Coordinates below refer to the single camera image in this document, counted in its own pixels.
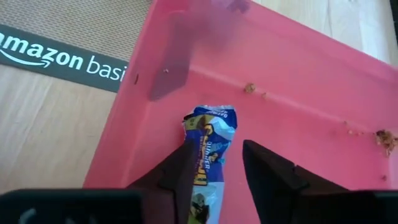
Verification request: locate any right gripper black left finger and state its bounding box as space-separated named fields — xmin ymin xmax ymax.
xmin=127 ymin=138 xmax=197 ymax=224

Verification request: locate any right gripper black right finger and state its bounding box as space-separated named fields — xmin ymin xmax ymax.
xmin=242 ymin=139 xmax=374 ymax=224

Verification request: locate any blue Quaker granola bar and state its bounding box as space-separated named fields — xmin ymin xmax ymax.
xmin=182 ymin=105 xmax=239 ymax=224

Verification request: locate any granola crumb cluster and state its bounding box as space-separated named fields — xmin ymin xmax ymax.
xmin=374 ymin=129 xmax=398 ymax=156

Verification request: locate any red plastic bin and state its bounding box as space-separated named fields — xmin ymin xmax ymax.
xmin=83 ymin=0 xmax=398 ymax=224

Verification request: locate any black-bordered mesh mat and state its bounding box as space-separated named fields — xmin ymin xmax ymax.
xmin=0 ymin=0 xmax=153 ymax=94

